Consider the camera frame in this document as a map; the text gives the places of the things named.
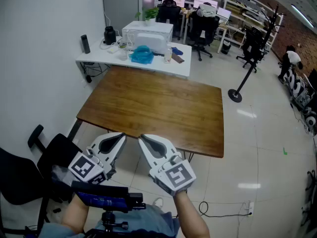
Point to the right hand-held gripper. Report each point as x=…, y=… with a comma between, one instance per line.
x=177, y=175

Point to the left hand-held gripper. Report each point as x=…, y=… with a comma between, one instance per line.
x=85, y=168

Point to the person's left forearm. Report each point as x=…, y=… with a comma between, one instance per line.
x=74, y=216

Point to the person's right forearm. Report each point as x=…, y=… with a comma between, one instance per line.
x=190, y=217

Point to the blue plastic bag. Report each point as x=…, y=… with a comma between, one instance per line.
x=141, y=56

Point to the black trash bin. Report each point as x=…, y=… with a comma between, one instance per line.
x=226, y=47

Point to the black table leg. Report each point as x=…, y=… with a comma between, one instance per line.
x=189, y=156
x=74, y=130

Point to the person's left white shoe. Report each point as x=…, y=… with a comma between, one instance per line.
x=158, y=202

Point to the black chest-mounted monitor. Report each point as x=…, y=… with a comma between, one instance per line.
x=104, y=201

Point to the black power adapter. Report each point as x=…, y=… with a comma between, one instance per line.
x=88, y=78

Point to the person's blue shirt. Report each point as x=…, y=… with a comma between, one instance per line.
x=153, y=223

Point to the clear glass cup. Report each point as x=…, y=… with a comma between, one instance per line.
x=123, y=53

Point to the white desk adapter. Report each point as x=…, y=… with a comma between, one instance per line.
x=112, y=50

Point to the brown cloth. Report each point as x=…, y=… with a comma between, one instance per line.
x=178, y=58

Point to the clear plastic bottle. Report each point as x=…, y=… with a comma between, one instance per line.
x=168, y=56

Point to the black office chair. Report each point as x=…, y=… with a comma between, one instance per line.
x=252, y=46
x=201, y=31
x=19, y=175
x=168, y=16

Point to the blue cloth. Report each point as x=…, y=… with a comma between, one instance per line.
x=177, y=51

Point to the black thermos bottle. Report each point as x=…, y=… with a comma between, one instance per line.
x=85, y=44

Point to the black kettle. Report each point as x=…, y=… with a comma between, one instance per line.
x=109, y=36

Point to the white floor power strip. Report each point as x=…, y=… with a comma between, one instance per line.
x=249, y=208

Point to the black coat rack stand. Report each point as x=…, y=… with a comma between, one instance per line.
x=247, y=76

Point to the white microwave oven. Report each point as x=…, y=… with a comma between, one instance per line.
x=148, y=31

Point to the green potted plant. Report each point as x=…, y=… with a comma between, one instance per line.
x=151, y=14

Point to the grey monitor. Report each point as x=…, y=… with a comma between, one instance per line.
x=120, y=6

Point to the computer monitor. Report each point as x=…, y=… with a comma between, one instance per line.
x=224, y=14
x=203, y=0
x=179, y=0

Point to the cluster of white black robots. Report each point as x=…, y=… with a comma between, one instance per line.
x=299, y=88

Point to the white shelving unit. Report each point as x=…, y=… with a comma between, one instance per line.
x=237, y=11

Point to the long ceiling light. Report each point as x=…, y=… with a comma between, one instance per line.
x=302, y=16

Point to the black monitor mount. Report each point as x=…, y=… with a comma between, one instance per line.
x=114, y=222

